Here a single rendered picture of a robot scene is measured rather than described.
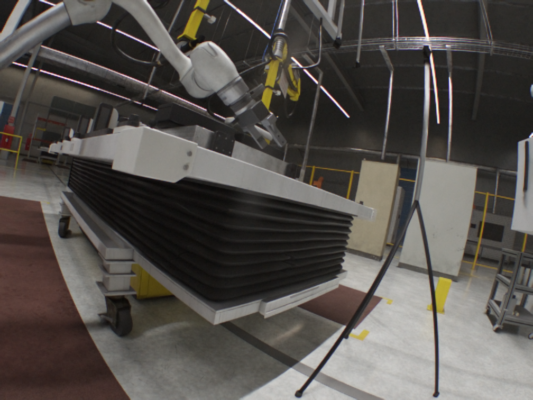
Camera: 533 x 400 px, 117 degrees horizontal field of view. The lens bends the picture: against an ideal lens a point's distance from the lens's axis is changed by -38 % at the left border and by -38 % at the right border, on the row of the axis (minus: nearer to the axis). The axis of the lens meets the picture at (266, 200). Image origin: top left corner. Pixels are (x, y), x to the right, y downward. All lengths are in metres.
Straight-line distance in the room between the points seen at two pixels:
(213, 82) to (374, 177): 4.88
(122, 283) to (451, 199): 4.97
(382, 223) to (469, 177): 1.95
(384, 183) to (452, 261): 2.03
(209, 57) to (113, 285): 0.97
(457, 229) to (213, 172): 4.81
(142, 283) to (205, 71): 1.18
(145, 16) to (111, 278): 0.99
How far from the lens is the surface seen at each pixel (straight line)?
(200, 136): 1.10
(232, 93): 0.78
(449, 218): 5.12
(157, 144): 0.51
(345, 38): 14.39
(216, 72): 0.78
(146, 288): 1.59
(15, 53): 1.08
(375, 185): 5.42
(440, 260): 5.13
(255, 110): 0.77
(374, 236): 5.33
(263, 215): 0.80
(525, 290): 2.79
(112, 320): 1.28
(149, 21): 0.88
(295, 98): 3.02
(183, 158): 0.54
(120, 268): 1.19
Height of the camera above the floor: 0.76
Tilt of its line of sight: level
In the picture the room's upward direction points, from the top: 12 degrees clockwise
